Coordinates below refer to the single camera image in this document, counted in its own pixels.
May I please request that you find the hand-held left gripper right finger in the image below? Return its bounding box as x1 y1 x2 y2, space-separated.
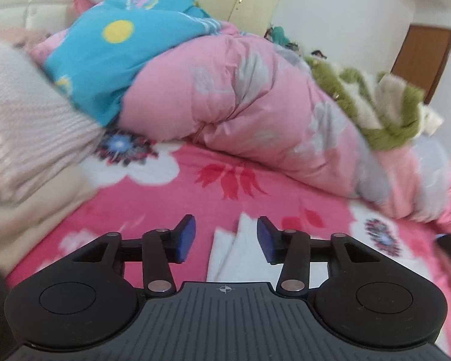
256 216 382 298

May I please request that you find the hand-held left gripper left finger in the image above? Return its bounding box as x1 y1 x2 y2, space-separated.
71 214 196 297

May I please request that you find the white sweatshirt with orange print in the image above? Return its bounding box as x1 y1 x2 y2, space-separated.
207 212 282 282

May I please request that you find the teal clothes pile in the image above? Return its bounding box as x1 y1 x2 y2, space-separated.
265 24 327 59

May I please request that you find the pink floral bed sheet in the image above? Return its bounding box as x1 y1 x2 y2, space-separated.
5 128 451 309

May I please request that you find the pink and grey floral duvet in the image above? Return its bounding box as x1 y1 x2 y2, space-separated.
30 20 451 226

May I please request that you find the green and cream fleece garment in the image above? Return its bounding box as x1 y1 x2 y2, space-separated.
304 56 444 151

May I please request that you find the beige knit cloth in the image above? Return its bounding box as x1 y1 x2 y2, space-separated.
0 28 106 271

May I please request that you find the blue patterned quilt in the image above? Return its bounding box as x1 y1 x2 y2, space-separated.
43 0 222 128

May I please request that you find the brown wooden door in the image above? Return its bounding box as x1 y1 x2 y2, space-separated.
391 24 451 105

